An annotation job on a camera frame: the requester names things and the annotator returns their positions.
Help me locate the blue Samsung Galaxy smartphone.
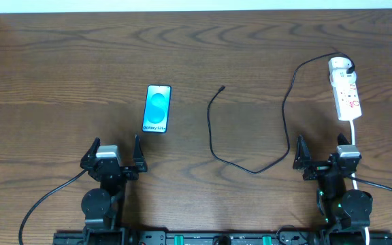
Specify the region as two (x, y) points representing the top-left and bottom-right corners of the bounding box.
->
(142, 84), (172, 133)

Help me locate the black USB charging cable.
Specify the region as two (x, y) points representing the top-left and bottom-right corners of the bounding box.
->
(206, 52), (356, 175)

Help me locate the white power strip cord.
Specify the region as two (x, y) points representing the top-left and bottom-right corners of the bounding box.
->
(348, 118), (371, 245)

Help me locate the white power strip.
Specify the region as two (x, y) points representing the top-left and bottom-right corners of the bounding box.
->
(330, 76), (362, 121)

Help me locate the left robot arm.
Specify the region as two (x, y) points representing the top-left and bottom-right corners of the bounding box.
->
(80, 135), (148, 244)

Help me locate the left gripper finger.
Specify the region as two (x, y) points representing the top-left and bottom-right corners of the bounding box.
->
(81, 137), (100, 167)
(133, 134), (145, 167)

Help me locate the black mounting rail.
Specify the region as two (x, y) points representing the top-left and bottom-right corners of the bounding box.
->
(52, 230), (392, 245)

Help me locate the white USB charger plug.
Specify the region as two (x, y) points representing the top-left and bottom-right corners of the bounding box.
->
(328, 57), (357, 87)

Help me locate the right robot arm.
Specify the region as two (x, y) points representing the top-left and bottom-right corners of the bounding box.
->
(293, 134), (373, 244)

